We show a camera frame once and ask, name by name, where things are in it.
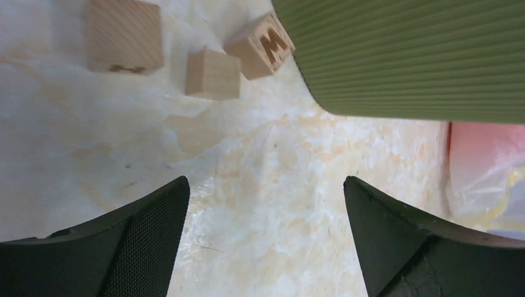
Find large clear plastic bag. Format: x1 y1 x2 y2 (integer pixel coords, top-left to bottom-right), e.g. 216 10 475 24
447 147 525 241

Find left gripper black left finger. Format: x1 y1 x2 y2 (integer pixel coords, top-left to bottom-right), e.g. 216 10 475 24
1 176 190 296

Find plain small wooden cube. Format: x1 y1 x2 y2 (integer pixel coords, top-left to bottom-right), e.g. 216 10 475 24
185 49 241 101

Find green ribbed trash bin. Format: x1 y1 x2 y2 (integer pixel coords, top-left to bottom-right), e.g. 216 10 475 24
274 1 524 124

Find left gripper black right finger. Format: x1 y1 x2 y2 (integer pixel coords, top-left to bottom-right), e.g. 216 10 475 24
344 176 524 296

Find large wooden cube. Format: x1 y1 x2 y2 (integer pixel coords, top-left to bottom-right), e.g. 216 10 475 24
87 0 164 75

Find red plastic trash bag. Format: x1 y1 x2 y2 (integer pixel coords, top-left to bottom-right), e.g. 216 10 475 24
446 121 525 214

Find wooden cube letter M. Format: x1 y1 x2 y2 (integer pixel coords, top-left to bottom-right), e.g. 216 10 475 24
224 11 295 80

